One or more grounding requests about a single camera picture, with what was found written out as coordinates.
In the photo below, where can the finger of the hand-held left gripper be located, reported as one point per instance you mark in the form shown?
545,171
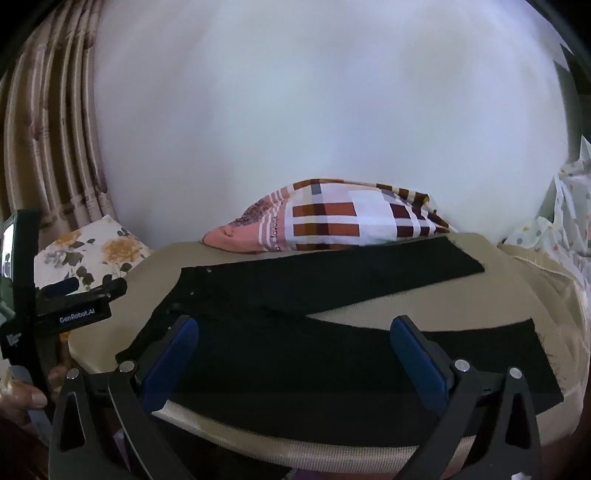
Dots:
99,288

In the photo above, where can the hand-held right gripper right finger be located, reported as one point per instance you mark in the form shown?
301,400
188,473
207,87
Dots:
418,360

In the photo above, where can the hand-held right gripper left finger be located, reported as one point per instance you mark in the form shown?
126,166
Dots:
170,355

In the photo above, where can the black pants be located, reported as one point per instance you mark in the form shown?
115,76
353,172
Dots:
323,360

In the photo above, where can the person's left hand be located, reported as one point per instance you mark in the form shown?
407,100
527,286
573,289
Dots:
25,399

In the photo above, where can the floral yellow white pillow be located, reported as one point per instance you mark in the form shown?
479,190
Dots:
106,249

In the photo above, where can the beige patterned curtain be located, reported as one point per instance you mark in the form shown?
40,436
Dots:
51,138

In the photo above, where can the plaid orange white pillow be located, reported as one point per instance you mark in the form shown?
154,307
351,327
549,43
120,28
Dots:
332,217

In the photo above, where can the white polka-dot cloth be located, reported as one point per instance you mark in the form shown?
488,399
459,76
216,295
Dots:
568,212

